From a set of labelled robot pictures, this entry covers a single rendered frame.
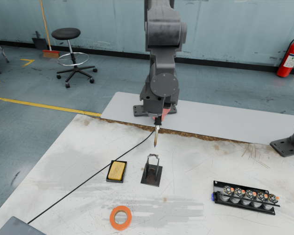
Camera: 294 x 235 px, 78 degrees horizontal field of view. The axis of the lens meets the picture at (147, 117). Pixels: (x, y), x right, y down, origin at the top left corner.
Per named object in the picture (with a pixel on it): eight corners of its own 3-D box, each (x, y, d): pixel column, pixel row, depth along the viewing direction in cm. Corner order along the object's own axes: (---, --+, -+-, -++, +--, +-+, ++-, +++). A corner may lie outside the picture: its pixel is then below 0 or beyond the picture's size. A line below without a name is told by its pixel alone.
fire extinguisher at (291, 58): (274, 72, 270) (294, 32, 234) (286, 72, 267) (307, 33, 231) (277, 76, 259) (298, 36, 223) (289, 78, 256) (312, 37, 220)
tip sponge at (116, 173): (111, 162, 63) (111, 159, 62) (127, 163, 63) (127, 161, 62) (106, 182, 58) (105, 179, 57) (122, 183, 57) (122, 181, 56)
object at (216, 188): (213, 204, 53) (214, 202, 52) (212, 182, 58) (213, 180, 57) (274, 216, 50) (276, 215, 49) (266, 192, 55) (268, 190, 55)
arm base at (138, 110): (179, 99, 78) (175, 90, 84) (133, 102, 77) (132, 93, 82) (177, 113, 84) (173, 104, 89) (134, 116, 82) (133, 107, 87)
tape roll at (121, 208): (135, 213, 51) (135, 211, 50) (124, 235, 47) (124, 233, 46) (117, 203, 53) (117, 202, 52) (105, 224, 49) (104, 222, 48)
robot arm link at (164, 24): (188, 19, 34) (173, -15, 56) (141, 19, 34) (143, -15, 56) (180, 75, 43) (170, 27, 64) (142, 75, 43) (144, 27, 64)
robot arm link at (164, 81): (185, 97, 38) (196, 38, 30) (144, 97, 38) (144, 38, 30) (178, 71, 47) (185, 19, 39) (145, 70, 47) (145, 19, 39)
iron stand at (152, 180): (161, 178, 63) (164, 151, 61) (158, 191, 54) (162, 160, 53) (143, 175, 63) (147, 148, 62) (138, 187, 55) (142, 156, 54)
